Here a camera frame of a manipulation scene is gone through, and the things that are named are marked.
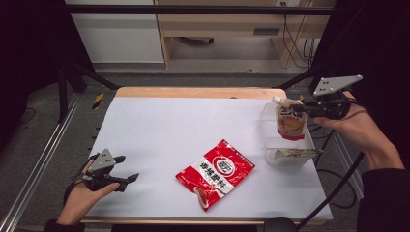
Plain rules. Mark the dark rounded object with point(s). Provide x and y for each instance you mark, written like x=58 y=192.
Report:
x=280 y=225

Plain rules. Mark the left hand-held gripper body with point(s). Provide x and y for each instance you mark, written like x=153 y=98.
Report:
x=100 y=161

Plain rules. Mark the wooden table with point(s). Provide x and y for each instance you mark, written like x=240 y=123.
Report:
x=193 y=92

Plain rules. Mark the red and white seasoning packet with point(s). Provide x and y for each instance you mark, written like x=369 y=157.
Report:
x=214 y=175

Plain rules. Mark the white cabinet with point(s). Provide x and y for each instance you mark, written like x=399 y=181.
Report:
x=119 y=35

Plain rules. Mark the white table sheet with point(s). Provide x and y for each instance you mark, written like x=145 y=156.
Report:
x=180 y=125

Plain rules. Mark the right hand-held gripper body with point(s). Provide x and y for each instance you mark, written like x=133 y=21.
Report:
x=335 y=84

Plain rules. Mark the clear plastic container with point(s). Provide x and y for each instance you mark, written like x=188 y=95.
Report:
x=274 y=129

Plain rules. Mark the green and gold sauce pouch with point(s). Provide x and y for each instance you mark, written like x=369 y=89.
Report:
x=296 y=153

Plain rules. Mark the black horizontal frame bar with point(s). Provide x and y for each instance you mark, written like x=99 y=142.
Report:
x=193 y=9

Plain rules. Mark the person's right hand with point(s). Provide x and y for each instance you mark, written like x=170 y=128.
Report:
x=357 y=125

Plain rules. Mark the spouted white and red pouch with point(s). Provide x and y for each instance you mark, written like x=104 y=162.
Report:
x=290 y=124

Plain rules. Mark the dark curtain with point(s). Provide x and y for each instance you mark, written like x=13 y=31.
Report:
x=29 y=48
x=386 y=48

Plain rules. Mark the black and yellow tape marker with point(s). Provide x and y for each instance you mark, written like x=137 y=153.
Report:
x=98 y=100
x=301 y=96

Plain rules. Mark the wooden desk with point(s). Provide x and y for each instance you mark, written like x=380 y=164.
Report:
x=222 y=24

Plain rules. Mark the person's left hand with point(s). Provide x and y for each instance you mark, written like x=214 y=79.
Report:
x=82 y=199

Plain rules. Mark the person's dark clothing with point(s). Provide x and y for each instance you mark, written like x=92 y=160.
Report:
x=183 y=228

